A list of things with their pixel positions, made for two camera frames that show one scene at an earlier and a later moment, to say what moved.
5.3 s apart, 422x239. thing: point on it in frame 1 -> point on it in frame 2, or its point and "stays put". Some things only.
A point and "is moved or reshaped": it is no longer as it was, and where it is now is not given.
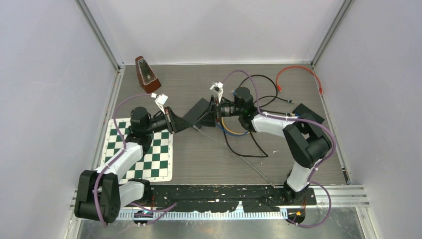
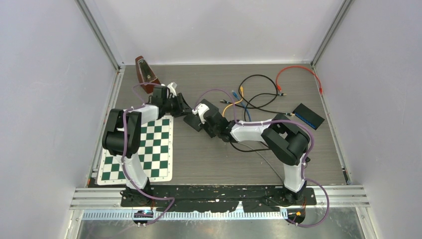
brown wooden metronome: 149,81 stays put
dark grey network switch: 192,115 stays put
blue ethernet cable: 229,133 is moved or reshaped
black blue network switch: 303,112 stays put
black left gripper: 174,123 -> 183,107
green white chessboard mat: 156,165 stays put
